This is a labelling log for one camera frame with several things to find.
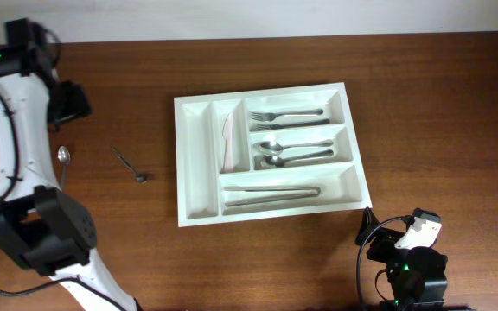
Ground steel tongs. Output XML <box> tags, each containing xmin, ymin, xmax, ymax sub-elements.
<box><xmin>224</xmin><ymin>186</ymin><xmax>322</xmax><ymax>207</ymax></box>

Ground patterned handle steel spoon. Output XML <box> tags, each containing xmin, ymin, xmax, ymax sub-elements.
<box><xmin>57</xmin><ymin>146</ymin><xmax>71</xmax><ymax>190</ymax></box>

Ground steel fork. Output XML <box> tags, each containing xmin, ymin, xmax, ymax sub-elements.
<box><xmin>250</xmin><ymin>109</ymin><xmax>324</xmax><ymax>122</ymax></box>
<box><xmin>252</xmin><ymin>119</ymin><xmax>330</xmax><ymax>131</ymax></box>

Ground white plastic knife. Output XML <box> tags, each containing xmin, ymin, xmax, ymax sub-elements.
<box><xmin>222</xmin><ymin>112</ymin><xmax>234</xmax><ymax>173</ymax></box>

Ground small steel teaspoon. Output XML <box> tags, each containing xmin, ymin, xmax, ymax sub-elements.
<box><xmin>111</xmin><ymin>146</ymin><xmax>147</xmax><ymax>183</ymax></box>

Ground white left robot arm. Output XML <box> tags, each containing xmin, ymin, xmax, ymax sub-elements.
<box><xmin>0</xmin><ymin>44</ymin><xmax>140</xmax><ymax>310</ymax></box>

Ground white cutlery tray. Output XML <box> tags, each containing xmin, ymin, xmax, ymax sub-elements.
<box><xmin>174</xmin><ymin>83</ymin><xmax>372</xmax><ymax>227</ymax></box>

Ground black cable right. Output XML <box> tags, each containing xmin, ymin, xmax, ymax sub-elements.
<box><xmin>355</xmin><ymin>215</ymin><xmax>414</xmax><ymax>311</ymax></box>

